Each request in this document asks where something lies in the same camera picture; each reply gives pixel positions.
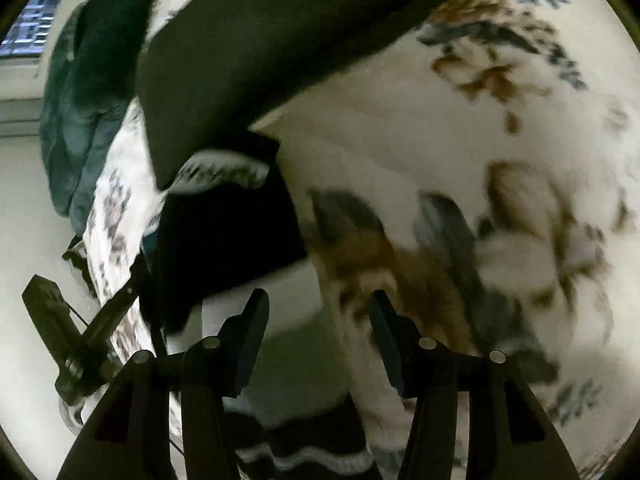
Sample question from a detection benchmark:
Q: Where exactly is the window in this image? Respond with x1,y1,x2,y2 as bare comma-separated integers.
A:
0,0,77,58

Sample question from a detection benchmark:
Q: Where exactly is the white window sill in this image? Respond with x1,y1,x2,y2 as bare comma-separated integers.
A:
0,57,48,138

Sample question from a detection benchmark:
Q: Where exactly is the dark green folded garment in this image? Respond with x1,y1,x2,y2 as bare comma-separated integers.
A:
136,0,457,192

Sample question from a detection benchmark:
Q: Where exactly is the white floral printed blanket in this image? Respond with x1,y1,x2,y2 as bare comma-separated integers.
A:
60,0,637,480

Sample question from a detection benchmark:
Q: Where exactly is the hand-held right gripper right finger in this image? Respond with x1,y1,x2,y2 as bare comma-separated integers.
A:
370,290,583,480

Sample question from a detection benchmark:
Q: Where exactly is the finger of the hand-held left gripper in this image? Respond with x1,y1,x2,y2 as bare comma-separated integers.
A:
82,284,141,348

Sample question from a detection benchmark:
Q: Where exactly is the teal plush blanket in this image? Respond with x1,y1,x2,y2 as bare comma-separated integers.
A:
39,0,162,235

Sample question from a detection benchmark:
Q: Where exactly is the black white striped cloth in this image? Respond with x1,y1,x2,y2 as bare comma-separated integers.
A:
225,392,383,480

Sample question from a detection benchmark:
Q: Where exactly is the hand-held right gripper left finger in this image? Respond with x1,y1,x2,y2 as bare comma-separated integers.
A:
56,287,271,480

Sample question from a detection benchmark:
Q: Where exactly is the black garment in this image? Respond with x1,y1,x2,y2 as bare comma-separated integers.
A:
142,132,309,337

